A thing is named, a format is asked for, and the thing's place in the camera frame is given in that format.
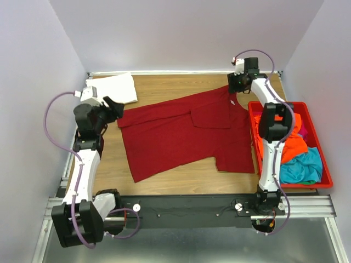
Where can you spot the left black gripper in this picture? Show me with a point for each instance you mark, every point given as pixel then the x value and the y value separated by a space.
pixel 115 111

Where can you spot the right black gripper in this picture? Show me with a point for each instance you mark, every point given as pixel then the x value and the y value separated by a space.
pixel 231 78

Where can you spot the dark red t shirt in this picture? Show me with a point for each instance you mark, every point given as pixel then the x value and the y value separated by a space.
pixel 162 136

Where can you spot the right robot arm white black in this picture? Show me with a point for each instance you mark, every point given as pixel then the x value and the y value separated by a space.
pixel 275 126

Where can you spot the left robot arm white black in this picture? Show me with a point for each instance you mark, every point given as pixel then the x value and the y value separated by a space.
pixel 79 219

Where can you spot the folded white t shirt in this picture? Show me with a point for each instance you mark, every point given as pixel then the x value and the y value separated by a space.
pixel 119 88

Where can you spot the magenta t shirt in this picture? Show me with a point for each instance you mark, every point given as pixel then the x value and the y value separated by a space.
pixel 299 132

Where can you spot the orange t shirt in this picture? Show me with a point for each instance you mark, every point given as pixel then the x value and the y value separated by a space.
pixel 294 145

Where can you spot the red plastic bin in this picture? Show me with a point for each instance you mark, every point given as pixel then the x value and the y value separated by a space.
pixel 311 141

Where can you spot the teal t shirt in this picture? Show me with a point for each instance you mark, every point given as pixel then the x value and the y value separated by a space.
pixel 303 167

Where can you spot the green t shirt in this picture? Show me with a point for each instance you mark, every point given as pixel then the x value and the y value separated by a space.
pixel 308 182

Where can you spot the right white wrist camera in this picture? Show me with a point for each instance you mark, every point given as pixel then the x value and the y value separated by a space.
pixel 239 65

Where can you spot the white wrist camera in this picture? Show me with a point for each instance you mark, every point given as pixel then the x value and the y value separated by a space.
pixel 88 96
pixel 239 65

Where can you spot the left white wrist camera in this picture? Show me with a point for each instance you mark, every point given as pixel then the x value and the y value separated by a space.
pixel 88 96

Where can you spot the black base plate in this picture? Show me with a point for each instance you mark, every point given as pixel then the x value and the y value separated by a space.
pixel 192 211

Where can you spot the aluminium frame rail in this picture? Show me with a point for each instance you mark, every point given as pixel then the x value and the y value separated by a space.
pixel 299 204

